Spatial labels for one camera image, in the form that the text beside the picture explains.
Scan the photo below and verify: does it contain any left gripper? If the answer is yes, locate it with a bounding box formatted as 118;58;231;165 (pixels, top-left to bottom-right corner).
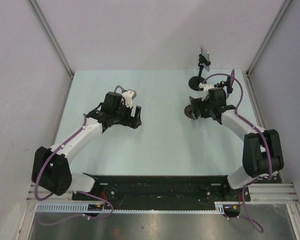
112;101;141;129

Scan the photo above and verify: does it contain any brown base phone stand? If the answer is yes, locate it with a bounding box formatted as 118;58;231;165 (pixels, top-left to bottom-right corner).
184;105;194;119

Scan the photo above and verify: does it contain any black phone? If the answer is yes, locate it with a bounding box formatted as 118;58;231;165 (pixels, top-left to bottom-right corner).
188;96;194;119

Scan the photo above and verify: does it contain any black phone stand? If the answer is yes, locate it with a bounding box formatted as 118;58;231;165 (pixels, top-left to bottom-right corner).
214;81;228;89
188;54;207;91

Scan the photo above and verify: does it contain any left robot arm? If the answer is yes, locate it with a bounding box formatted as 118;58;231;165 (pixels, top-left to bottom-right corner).
31;89;142;201

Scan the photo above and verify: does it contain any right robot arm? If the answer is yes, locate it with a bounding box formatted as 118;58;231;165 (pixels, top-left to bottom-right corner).
184;87;285;201

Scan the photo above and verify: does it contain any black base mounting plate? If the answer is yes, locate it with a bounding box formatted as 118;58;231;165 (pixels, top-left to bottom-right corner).
72;174;282;204

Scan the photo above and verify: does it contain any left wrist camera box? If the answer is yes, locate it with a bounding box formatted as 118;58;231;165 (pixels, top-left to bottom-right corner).
121;89;137;108

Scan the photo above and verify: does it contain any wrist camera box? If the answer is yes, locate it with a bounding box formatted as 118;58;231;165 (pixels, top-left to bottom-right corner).
121;89;137;108
198;83;215;101

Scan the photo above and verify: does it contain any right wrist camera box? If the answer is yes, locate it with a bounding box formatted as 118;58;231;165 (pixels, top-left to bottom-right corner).
198;83;215;101

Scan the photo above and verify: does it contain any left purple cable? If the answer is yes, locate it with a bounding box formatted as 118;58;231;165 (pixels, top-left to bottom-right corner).
33;85;123;227

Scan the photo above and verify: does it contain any white cable duct rail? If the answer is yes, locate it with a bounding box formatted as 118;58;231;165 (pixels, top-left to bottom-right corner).
36;202;241;215

